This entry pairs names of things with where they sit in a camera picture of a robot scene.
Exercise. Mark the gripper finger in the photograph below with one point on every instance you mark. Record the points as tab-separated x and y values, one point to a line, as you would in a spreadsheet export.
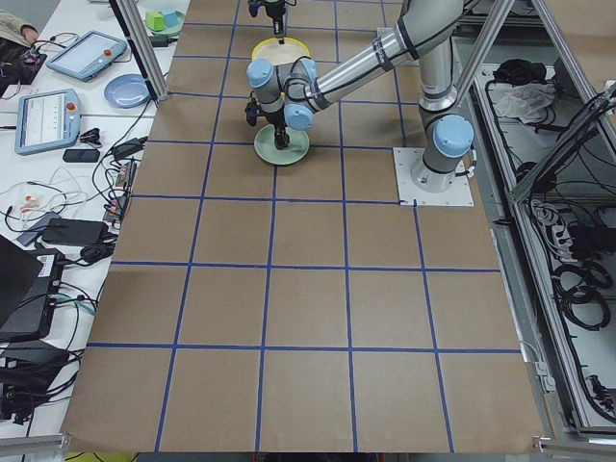
277	139
285	137
278	28

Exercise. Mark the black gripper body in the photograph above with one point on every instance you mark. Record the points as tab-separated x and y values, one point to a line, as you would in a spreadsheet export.
278	124
274	9

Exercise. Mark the brown bun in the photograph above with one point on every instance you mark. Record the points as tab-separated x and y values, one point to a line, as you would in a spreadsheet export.
283	147

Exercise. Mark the yellow top steamer layer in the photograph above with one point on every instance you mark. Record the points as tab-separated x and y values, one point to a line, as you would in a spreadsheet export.
278	53

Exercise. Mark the light green plate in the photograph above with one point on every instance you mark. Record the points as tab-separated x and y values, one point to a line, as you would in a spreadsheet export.
296	150

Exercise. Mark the blue block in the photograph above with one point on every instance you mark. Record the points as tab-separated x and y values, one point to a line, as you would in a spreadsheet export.
170	17

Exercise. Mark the green plate with blocks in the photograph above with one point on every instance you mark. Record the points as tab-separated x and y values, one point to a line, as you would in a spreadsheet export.
172	31

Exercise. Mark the green block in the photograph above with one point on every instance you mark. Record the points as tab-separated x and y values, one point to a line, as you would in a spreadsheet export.
155	21

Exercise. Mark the blue plate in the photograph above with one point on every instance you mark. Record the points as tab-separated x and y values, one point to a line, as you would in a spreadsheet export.
127	91

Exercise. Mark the far teach pendant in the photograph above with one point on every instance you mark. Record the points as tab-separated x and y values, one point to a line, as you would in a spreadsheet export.
88	55

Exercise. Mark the teach pendant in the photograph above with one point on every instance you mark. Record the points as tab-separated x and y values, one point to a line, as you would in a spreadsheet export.
88	55
47	121

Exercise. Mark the black small device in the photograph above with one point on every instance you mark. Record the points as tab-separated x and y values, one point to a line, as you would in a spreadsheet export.
81	156

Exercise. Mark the black power adapter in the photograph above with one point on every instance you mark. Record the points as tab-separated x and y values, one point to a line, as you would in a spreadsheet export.
74	232

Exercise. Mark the near teach pendant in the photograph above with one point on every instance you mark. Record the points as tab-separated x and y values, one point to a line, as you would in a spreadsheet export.
47	121

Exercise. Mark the white crumpled cloth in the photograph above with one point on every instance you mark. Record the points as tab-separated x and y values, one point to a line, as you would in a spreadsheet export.
529	103

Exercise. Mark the black laptop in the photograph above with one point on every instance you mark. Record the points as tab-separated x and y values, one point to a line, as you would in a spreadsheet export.
29	281

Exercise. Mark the aluminium frame post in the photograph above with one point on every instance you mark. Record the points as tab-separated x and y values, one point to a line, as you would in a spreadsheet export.
129	19

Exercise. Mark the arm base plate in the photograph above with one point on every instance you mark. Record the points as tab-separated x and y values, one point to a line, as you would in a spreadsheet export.
419	186

